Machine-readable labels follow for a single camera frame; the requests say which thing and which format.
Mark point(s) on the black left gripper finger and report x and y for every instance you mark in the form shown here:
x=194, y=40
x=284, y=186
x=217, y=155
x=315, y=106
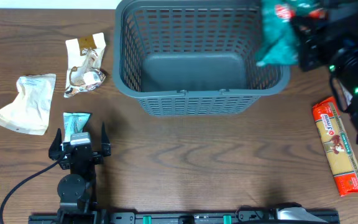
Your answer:
x=105, y=142
x=55, y=150

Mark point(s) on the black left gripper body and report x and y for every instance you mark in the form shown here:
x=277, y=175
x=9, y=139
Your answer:
x=87, y=168

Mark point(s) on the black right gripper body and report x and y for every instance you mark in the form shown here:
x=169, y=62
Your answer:
x=312, y=57

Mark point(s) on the green instant coffee bag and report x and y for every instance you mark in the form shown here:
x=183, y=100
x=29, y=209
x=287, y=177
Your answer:
x=279, y=41

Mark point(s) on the orange spaghetti packet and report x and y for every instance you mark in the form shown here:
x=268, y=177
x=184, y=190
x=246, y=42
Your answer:
x=338, y=150

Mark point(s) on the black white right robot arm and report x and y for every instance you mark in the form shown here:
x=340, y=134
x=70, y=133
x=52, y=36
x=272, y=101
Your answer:
x=345, y=72

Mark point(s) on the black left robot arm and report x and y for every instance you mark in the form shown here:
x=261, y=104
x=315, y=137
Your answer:
x=77, y=190

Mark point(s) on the small teal sachet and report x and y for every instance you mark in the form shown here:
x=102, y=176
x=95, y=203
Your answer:
x=74, y=123

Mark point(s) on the plain beige paper pouch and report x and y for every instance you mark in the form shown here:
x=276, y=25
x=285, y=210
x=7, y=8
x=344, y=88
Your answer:
x=29, y=113

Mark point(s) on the beige brown foil pouch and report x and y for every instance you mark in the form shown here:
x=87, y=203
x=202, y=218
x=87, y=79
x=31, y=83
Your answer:
x=85, y=56

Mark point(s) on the dark grey plastic basket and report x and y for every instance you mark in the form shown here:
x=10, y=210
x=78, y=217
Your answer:
x=192, y=57

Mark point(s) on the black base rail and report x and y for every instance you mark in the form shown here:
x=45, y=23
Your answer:
x=242, y=216

